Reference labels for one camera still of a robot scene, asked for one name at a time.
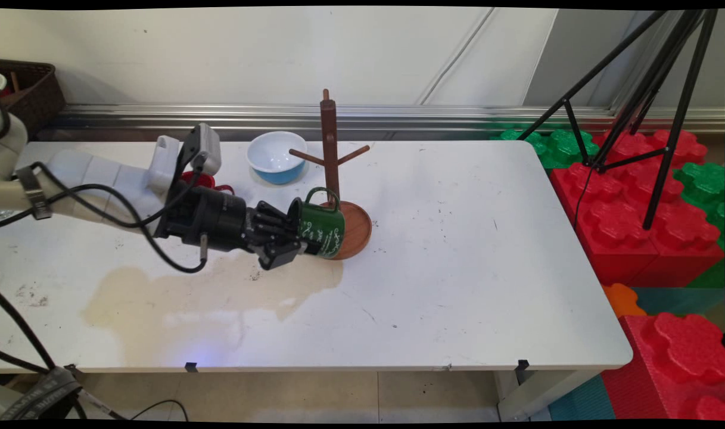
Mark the aluminium wall rail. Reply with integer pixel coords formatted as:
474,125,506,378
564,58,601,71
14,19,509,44
38,103,725,142

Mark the black tripod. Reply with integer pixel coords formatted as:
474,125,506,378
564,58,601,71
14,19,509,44
517,9,720,231

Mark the large red foam block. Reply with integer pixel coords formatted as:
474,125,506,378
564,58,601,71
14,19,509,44
550,161,725,288

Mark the thin black tripod cable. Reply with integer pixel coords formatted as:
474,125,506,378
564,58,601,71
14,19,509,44
573,167,595,232

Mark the black floor cable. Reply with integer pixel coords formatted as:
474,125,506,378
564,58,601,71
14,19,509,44
129,399,189,421

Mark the white and blue bowl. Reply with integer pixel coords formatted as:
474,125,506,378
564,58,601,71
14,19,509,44
247,131,309,185

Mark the black braided cable sleeve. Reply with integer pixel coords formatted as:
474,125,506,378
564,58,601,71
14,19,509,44
0,366,84,421

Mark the green foam block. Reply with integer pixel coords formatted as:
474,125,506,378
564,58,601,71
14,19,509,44
490,122,601,170
672,162,725,251

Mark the brown wooden mug tree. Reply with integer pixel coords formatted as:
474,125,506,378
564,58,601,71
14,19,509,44
289,89,374,261

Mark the metal cable clamp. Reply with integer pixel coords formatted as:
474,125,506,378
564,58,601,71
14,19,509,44
15,167,51,220

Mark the red enamel mug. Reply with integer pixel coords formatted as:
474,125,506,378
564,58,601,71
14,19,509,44
181,171,235,196

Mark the red foam block with flower studs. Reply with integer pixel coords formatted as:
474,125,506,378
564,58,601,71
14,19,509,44
600,313,725,421

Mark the black base cable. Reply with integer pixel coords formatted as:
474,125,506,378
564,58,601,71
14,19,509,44
0,292,57,373

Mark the green printed mug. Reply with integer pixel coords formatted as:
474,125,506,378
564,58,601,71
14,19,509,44
287,186,346,260

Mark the small red foam block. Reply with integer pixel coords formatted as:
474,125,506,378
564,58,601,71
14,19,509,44
595,128,708,170

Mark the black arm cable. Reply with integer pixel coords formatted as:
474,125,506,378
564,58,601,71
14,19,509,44
0,152,211,275

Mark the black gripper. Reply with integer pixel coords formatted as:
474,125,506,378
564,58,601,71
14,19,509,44
154,182,308,272

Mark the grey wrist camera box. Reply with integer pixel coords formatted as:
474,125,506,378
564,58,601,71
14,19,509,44
178,122,222,176

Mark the white table leg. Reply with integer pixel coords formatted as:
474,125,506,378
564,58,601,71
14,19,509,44
496,369,601,421

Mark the teal foam mat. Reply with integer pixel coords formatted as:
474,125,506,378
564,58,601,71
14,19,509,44
547,375,616,421
630,287,725,316

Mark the orange foam piece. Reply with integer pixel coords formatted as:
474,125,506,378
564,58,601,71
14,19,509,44
602,283,648,319

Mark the brown wicker basket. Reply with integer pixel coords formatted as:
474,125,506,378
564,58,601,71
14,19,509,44
0,58,66,141

